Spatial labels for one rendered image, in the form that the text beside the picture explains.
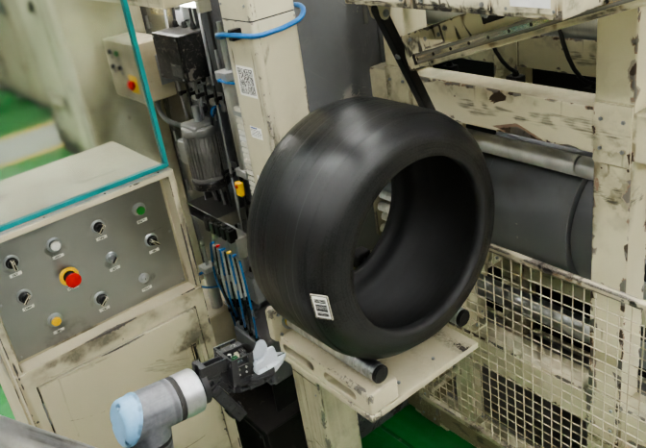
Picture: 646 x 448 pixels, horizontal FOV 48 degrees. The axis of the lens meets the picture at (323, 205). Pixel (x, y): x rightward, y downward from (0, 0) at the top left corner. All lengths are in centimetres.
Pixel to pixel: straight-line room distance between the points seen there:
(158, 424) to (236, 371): 18
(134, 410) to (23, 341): 69
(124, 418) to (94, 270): 70
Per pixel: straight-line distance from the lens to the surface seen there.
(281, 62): 172
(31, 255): 195
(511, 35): 164
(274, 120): 173
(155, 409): 142
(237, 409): 154
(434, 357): 186
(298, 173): 147
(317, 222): 140
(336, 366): 177
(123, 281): 207
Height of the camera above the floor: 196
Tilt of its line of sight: 26 degrees down
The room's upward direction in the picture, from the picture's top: 9 degrees counter-clockwise
